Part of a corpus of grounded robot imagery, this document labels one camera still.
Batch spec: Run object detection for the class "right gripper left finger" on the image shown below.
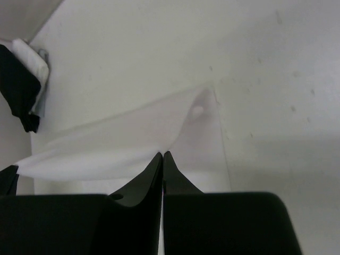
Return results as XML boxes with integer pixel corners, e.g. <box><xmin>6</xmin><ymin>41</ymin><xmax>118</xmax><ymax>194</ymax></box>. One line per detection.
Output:
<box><xmin>1</xmin><ymin>154</ymin><xmax>163</xmax><ymax>254</ymax></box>

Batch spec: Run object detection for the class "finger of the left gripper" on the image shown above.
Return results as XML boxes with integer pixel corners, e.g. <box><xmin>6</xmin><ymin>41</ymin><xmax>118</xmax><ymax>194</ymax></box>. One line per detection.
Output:
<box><xmin>0</xmin><ymin>165</ymin><xmax>19</xmax><ymax>196</ymax></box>

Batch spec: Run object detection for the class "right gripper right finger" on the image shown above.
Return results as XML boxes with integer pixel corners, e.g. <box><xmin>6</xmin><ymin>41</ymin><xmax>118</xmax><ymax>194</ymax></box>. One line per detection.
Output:
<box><xmin>163</xmin><ymin>152</ymin><xmax>302</xmax><ymax>254</ymax></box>

